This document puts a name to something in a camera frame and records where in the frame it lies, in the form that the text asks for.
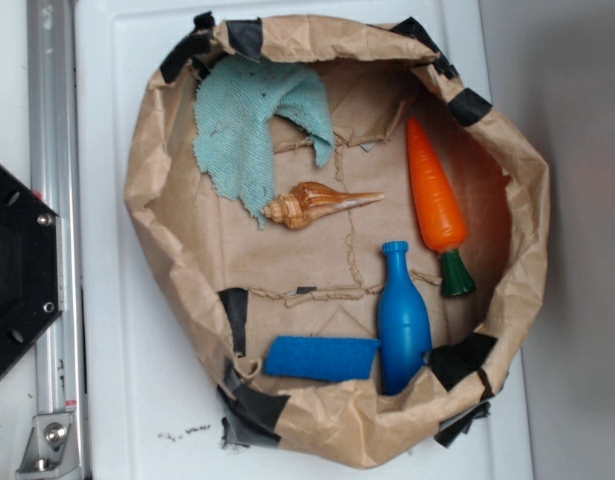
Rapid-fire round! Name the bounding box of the brown paper bag basin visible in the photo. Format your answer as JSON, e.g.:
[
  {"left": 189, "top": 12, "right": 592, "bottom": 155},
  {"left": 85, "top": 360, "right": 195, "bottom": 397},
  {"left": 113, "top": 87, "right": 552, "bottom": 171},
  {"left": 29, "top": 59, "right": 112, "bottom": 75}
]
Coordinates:
[{"left": 124, "top": 14, "right": 550, "bottom": 468}]

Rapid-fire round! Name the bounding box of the blue sponge block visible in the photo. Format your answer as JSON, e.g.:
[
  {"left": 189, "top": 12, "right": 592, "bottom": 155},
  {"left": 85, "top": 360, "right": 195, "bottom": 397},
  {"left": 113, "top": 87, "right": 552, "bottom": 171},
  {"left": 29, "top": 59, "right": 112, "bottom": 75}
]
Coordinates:
[{"left": 264, "top": 336, "right": 379, "bottom": 382}]

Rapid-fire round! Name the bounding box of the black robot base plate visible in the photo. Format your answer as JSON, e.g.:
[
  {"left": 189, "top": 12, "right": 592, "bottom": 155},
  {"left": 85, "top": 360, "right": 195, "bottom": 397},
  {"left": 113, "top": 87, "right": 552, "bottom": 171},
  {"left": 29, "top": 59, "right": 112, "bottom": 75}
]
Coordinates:
[{"left": 0, "top": 164, "right": 61, "bottom": 381}]

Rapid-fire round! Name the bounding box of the orange plastic toy carrot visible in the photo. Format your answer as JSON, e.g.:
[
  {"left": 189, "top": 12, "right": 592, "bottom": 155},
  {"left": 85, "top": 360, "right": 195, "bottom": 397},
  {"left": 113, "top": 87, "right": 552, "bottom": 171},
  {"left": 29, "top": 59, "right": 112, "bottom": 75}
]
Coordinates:
[{"left": 406, "top": 118, "right": 476, "bottom": 297}]

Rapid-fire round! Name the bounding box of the brown spiral seashell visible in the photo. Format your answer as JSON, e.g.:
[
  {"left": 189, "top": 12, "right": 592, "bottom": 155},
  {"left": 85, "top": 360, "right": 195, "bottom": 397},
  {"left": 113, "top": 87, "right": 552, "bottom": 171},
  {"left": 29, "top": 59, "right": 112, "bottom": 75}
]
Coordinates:
[{"left": 261, "top": 182, "right": 385, "bottom": 231}]

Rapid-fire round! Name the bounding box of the blue plastic toy bottle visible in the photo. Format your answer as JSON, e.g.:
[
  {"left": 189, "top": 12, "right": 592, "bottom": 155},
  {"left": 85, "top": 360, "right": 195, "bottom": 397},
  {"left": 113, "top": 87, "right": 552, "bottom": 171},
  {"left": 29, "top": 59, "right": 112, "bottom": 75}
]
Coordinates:
[{"left": 378, "top": 241, "right": 432, "bottom": 396}]

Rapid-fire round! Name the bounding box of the light blue cloth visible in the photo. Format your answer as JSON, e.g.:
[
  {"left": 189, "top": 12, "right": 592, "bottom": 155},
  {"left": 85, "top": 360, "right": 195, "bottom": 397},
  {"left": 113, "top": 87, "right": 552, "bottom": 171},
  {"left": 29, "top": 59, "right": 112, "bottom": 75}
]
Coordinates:
[{"left": 193, "top": 56, "right": 335, "bottom": 228}]

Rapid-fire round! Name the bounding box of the silver corner bracket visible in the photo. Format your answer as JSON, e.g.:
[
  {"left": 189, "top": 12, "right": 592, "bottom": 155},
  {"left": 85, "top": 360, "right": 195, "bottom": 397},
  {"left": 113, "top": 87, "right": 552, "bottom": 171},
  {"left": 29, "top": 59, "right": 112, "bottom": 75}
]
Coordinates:
[{"left": 15, "top": 412, "right": 77, "bottom": 479}]

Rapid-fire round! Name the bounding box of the white tray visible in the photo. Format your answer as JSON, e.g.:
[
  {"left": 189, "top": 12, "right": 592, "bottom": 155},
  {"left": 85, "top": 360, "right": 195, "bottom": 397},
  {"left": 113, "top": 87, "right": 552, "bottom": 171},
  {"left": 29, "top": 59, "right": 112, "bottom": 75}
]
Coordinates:
[{"left": 75, "top": 1, "right": 533, "bottom": 479}]

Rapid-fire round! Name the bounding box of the silver aluminium rail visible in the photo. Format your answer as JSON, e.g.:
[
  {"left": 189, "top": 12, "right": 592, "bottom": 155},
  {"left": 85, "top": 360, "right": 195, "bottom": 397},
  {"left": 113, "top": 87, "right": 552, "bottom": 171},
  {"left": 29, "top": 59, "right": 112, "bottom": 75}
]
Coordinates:
[{"left": 26, "top": 1, "right": 92, "bottom": 479}]

